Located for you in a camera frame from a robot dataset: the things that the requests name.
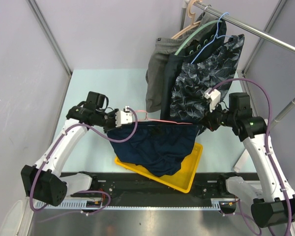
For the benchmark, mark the dark teal shorts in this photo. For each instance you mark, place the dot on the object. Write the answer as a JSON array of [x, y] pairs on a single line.
[[174, 64]]

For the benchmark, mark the leaf patterned shorts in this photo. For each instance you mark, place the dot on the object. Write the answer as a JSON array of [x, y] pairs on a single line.
[[187, 99]]

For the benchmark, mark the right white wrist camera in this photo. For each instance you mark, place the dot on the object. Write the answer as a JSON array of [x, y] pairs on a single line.
[[213, 97]]

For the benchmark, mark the green hanger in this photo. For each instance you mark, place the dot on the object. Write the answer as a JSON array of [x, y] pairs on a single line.
[[194, 34]]

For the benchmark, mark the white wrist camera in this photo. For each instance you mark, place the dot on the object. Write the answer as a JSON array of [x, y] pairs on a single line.
[[123, 117], [213, 97]]

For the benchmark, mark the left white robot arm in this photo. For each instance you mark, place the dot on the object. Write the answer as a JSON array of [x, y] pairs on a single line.
[[43, 181]]

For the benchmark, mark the navy blue shorts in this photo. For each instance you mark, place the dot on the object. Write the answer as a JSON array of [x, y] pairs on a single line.
[[158, 147]]

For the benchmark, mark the yellow plastic tray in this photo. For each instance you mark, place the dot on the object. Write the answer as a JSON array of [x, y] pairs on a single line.
[[181, 180]]

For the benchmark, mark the grey rack pole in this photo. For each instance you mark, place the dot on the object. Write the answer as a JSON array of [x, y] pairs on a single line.
[[283, 113]]

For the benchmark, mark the blue wire hanger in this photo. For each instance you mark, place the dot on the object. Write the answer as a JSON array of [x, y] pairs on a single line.
[[215, 42]]

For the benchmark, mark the metal clothes rail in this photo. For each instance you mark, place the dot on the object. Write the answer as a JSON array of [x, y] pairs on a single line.
[[246, 27]]

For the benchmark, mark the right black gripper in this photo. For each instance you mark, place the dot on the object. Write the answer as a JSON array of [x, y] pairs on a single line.
[[209, 120]]

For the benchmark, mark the wooden hanger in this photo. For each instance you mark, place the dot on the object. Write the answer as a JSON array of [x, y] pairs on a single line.
[[186, 11]]

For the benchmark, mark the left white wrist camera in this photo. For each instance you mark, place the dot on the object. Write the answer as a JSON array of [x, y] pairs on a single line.
[[123, 117]]

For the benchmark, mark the grey sweat shorts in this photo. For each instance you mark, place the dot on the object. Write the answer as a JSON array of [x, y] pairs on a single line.
[[158, 60]]

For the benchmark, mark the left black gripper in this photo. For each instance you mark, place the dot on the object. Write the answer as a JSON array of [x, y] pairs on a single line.
[[113, 125]]

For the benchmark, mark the pink wire hanger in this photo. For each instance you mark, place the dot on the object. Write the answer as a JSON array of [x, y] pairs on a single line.
[[146, 118]]

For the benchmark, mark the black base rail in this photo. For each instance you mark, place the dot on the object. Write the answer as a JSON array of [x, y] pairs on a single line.
[[135, 191]]

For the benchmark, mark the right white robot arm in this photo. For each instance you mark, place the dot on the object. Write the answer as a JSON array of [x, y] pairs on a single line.
[[274, 203]]

